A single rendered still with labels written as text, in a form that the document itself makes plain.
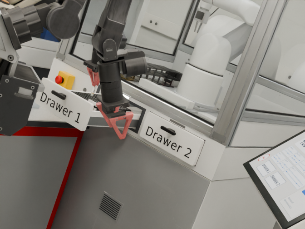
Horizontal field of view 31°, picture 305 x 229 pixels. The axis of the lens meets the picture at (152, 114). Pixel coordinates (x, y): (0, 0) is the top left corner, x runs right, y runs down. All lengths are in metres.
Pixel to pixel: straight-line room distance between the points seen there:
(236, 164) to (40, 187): 0.85
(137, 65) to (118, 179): 1.02
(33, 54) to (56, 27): 1.71
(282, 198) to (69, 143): 1.20
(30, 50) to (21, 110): 1.52
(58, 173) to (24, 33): 1.23
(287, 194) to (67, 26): 0.72
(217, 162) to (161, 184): 0.28
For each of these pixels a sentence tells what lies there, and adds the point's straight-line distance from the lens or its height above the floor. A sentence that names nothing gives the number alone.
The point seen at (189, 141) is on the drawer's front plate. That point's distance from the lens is 2.15.
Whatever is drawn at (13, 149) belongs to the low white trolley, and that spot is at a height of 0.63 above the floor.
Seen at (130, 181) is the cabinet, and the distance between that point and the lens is 2.35.
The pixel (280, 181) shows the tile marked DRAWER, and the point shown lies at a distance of 1.60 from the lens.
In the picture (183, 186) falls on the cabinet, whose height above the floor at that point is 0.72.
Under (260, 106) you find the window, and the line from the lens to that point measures 2.24.
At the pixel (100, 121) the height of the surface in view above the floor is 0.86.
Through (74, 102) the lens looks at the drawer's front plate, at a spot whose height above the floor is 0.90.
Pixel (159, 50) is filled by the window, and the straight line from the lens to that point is 2.31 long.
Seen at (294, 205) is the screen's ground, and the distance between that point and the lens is 1.45.
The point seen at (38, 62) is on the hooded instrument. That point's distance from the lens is 3.10.
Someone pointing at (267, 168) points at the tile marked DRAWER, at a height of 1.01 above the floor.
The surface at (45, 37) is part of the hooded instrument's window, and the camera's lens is 3.10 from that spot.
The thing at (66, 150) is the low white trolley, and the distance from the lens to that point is 2.46.
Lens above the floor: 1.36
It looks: 11 degrees down
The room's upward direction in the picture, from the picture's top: 20 degrees clockwise
